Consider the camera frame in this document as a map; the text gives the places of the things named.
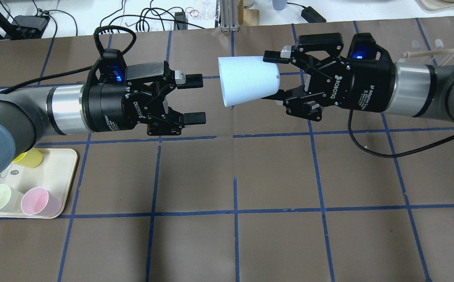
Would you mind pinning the pink plastic cup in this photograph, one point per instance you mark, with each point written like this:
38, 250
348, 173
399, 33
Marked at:
41, 202

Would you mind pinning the white wire cup rack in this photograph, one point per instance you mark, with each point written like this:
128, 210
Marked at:
439, 55

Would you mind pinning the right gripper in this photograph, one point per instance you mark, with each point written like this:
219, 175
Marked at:
364, 88

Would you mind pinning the black power adapter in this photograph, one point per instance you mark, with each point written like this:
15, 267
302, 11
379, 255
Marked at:
312, 16

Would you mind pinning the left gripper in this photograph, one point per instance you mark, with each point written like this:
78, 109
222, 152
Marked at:
107, 107

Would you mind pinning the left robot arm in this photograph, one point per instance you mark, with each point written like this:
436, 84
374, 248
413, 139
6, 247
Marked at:
28, 115

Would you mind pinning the cream plastic tray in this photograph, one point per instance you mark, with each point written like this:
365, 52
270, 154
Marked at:
55, 174

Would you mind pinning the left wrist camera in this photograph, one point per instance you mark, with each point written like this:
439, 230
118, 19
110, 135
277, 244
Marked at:
111, 66

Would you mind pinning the yellow plastic cup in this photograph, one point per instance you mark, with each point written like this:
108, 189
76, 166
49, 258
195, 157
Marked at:
31, 158

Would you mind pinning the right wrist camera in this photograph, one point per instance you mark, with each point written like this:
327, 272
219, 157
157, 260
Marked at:
364, 47

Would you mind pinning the pale green plastic cup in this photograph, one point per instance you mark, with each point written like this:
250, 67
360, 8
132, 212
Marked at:
10, 199

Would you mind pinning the aluminium frame post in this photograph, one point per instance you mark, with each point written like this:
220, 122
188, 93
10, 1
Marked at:
228, 15

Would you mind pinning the light blue plastic cup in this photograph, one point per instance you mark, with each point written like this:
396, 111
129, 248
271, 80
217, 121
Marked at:
247, 78

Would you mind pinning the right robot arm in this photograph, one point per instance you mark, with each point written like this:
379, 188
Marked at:
421, 91

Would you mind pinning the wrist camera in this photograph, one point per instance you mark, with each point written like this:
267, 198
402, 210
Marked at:
111, 66
364, 47

